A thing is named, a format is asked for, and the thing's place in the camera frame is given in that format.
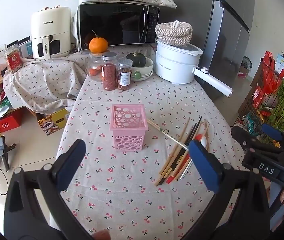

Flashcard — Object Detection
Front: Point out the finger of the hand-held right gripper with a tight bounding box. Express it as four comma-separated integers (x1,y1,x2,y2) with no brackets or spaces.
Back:
261,124,284,148
231,126,284,155

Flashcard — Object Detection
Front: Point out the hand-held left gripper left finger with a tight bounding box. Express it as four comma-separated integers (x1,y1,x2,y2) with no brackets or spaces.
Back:
3,139,94,240

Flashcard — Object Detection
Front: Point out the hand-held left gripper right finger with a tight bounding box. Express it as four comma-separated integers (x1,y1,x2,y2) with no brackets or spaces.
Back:
182,140,270,240

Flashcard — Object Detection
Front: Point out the white spoon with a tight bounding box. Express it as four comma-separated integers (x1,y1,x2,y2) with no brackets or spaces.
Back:
180,136,209,180

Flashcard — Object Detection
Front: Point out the red spoon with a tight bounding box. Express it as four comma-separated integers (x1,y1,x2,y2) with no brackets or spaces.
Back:
166,134,204,185

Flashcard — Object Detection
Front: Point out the black chopstick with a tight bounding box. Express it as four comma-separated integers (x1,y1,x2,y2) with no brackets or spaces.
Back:
171,123,198,172
160,116,202,185

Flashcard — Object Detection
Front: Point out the white wooden chopstick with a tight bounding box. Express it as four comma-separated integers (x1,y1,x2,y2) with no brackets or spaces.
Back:
146,119,190,152

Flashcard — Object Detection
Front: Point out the pink perforated plastic basket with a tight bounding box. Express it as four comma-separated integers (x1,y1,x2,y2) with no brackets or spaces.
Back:
109,104,149,152

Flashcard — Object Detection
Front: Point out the person's left hand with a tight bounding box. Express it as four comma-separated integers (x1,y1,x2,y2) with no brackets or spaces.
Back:
93,231,111,240

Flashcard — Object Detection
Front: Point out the red snack packet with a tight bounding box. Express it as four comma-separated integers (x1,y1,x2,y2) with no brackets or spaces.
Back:
253,85,267,106

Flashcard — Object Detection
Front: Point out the yellow printed cardboard box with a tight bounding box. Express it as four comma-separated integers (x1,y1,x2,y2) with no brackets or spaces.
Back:
37,109,71,136

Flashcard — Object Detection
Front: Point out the cherry print tablecloth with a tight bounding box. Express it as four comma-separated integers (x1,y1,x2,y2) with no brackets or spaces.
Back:
49,44,247,240

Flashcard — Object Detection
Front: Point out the red plastic bag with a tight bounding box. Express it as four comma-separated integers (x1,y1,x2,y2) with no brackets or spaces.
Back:
253,51,284,105

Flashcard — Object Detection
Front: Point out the brown cardboard box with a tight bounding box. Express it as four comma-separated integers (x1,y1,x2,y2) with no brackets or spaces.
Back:
238,66,251,79

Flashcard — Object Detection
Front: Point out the grey black clamp tool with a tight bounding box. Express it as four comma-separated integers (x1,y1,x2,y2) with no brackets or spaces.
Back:
0,136,16,172

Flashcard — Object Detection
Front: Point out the blue white paper card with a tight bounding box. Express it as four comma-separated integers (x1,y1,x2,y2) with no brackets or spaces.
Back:
276,52,284,73

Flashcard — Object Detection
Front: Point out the red box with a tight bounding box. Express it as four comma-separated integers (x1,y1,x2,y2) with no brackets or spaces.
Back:
0,110,24,133

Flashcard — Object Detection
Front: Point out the small print white cloth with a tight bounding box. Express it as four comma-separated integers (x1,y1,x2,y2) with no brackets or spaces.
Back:
2,54,90,113

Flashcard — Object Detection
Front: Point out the goji berry jar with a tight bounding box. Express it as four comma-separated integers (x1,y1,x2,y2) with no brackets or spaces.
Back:
101,52,119,90

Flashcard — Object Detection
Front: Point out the white electric pot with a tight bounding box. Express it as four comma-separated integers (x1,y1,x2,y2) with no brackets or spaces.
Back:
155,39,233,98

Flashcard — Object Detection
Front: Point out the dried fruit jar white label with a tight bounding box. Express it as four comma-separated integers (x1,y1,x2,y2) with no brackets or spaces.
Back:
117,58,134,91

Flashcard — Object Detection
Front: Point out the clear glass jar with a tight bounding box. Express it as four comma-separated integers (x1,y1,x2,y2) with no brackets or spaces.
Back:
86,52,105,82

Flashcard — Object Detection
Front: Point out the grey refrigerator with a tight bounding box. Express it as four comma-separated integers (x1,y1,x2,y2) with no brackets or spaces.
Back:
157,0,256,128

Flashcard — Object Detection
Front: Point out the red label jar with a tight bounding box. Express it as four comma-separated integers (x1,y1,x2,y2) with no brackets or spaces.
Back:
4,44,23,74

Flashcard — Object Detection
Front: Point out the orange tangerine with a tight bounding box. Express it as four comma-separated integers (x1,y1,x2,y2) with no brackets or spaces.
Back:
89,30,109,53

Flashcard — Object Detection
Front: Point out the dark green squash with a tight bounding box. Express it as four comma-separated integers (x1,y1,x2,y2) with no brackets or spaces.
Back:
125,52,147,68

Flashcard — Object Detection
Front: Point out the teal box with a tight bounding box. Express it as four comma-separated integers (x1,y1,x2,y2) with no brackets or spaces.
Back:
19,41,32,59

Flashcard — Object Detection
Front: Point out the cream air fryer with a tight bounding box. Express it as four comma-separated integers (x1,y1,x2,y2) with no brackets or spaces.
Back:
31,6,72,60

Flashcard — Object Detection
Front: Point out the black microwave oven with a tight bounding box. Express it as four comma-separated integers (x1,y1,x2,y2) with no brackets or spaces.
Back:
73,0,160,53

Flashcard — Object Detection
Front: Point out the black wire rack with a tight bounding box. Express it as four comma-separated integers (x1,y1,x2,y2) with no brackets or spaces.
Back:
232,60,284,150

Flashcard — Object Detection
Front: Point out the woven rope lid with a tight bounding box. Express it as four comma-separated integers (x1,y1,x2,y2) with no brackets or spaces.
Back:
155,20,193,47

